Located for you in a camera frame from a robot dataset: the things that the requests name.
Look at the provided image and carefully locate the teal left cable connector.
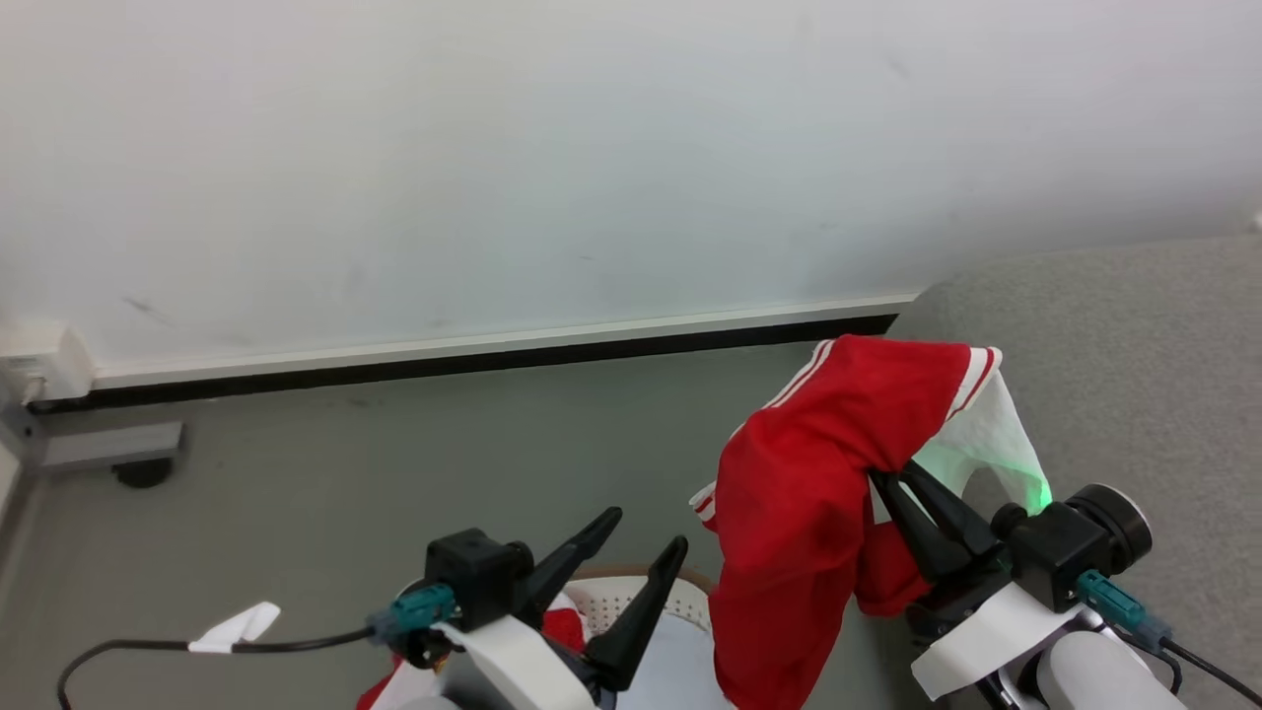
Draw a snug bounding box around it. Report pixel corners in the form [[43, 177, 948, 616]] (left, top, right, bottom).
[[367, 582, 460, 644]]

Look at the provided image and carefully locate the grey fabric sofa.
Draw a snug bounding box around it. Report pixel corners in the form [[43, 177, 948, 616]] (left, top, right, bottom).
[[834, 231, 1262, 710]]

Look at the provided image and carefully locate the teal right cable connector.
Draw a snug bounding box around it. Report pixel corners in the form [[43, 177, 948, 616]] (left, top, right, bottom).
[[1075, 569, 1174, 650]]

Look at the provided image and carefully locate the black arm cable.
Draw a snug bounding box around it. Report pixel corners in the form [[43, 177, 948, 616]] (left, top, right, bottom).
[[56, 625, 397, 710], [1118, 629, 1262, 707]]

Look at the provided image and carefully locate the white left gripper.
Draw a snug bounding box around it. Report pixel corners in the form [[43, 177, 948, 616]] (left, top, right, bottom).
[[398, 506, 689, 710]]

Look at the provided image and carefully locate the teal cable connector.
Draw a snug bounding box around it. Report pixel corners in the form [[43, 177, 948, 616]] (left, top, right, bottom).
[[367, 582, 460, 644], [1075, 569, 1174, 650]]

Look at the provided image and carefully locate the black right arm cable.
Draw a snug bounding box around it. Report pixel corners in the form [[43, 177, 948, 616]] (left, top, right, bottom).
[[1118, 629, 1262, 707]]

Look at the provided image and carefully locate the white garment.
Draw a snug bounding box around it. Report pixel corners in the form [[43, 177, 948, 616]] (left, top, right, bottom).
[[627, 607, 738, 710]]

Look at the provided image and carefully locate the white and black baseboard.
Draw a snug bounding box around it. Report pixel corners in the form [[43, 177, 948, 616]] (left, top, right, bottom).
[[28, 290, 922, 415]]

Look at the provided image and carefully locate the grey metal furniture leg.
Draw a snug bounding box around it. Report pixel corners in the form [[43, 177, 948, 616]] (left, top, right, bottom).
[[0, 394, 185, 553]]

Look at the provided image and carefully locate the white perforated laundry basket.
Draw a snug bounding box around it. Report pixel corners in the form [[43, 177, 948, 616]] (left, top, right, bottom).
[[552, 563, 717, 710]]

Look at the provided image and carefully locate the white tape tag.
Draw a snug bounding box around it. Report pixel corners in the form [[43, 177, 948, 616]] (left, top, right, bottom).
[[187, 602, 283, 655]]

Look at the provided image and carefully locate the black caster wheel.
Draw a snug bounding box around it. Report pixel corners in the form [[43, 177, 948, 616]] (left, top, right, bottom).
[[110, 456, 176, 491]]

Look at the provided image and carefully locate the red jersey with white stripes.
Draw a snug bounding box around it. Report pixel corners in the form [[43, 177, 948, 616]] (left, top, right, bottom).
[[688, 334, 1054, 710]]

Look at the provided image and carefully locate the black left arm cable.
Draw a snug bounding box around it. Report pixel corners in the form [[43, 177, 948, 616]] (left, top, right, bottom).
[[56, 625, 397, 710]]

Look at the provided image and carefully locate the white wall socket box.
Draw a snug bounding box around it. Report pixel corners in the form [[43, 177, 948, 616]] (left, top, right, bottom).
[[0, 319, 98, 407]]

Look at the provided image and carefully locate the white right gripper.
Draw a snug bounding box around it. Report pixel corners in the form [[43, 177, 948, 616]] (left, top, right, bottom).
[[868, 460, 1089, 703]]

